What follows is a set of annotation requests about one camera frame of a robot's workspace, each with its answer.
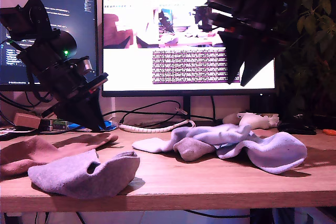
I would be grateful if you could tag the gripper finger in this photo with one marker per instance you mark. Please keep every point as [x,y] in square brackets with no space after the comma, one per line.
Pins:
[260,56]
[76,113]
[233,51]
[93,103]

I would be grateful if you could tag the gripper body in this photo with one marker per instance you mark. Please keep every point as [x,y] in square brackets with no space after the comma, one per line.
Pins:
[76,87]

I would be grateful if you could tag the pink sock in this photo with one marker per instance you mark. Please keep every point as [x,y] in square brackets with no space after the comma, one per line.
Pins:
[26,153]
[99,138]

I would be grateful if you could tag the grey frilly-cuff sock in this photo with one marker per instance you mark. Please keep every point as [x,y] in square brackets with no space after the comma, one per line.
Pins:
[191,150]
[65,179]

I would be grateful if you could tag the white sock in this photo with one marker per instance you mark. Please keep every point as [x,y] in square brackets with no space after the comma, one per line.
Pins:
[157,145]
[275,153]

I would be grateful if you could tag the green printed small box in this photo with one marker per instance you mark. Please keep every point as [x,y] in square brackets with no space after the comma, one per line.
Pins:
[52,125]

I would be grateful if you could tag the blue plastic packet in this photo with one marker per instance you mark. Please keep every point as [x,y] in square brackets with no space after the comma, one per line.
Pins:
[110,125]

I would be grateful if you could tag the small brown cardboard box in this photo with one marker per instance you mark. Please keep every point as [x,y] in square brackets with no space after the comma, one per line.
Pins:
[26,121]

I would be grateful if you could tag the green house plant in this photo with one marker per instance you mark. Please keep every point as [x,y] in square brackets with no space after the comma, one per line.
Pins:
[315,24]

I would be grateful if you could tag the white game controller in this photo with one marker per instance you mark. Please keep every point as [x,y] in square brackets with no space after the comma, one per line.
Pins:
[260,121]

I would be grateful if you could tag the bright white computer monitor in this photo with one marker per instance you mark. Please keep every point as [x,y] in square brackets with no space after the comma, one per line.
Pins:
[170,72]

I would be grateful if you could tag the black flat device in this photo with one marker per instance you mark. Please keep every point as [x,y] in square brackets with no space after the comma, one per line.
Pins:
[8,136]

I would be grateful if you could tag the black monitor stand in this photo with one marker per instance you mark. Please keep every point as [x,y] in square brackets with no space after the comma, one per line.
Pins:
[186,108]

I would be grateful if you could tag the dark code computer monitor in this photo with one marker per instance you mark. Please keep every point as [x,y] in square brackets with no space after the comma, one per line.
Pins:
[78,11]

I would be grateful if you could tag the black wallet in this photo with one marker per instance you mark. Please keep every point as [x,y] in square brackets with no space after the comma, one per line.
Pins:
[296,129]

